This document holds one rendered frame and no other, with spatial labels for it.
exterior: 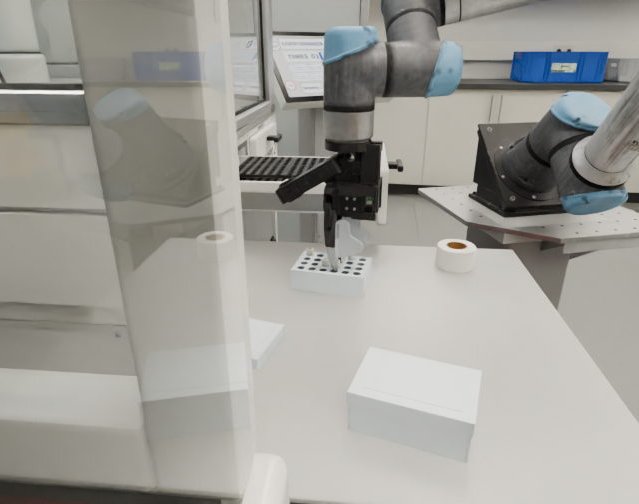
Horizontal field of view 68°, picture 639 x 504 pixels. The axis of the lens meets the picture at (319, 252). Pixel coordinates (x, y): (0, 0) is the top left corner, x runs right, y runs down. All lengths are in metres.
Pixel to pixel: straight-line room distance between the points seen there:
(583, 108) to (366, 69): 0.59
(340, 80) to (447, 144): 3.34
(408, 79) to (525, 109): 3.38
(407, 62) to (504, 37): 4.00
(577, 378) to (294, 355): 0.36
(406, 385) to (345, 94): 0.39
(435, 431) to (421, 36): 0.51
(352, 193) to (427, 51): 0.22
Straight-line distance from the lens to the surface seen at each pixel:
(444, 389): 0.53
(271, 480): 0.31
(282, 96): 1.79
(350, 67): 0.69
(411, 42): 0.73
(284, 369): 0.62
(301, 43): 1.99
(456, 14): 0.82
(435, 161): 4.02
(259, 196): 0.96
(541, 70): 4.21
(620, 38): 4.96
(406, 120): 3.95
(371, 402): 0.51
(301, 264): 0.81
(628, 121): 0.95
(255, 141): 1.24
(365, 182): 0.73
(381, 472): 0.51
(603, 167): 1.04
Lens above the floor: 1.14
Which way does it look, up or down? 23 degrees down
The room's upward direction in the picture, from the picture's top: straight up
